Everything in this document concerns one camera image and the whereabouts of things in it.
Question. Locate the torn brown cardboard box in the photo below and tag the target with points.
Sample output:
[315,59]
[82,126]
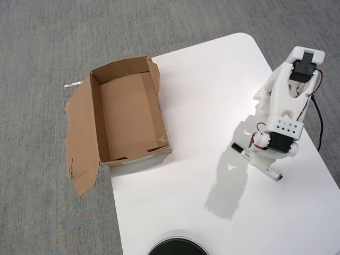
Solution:
[117,119]

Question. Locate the white paper strip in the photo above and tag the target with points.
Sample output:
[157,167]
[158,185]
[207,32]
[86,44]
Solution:
[71,84]

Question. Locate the white marker pen black cap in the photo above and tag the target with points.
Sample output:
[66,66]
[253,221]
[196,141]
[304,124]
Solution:
[237,147]

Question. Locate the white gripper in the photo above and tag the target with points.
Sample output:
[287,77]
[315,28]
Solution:
[261,162]

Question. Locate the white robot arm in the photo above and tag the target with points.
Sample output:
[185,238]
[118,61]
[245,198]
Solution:
[281,87]

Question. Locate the black round disc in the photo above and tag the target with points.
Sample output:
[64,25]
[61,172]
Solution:
[175,247]

